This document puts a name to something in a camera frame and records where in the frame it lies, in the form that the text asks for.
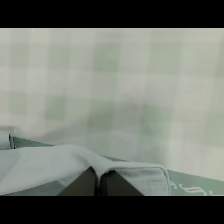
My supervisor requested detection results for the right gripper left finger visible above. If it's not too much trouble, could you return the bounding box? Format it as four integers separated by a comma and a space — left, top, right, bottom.
57, 166, 99, 197

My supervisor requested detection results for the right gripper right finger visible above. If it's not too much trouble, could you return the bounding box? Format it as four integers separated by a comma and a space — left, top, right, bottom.
99, 169, 145, 197

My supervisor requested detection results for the pale blue shirt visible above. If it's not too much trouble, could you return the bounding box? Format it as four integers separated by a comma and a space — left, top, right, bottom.
0, 126, 173, 197

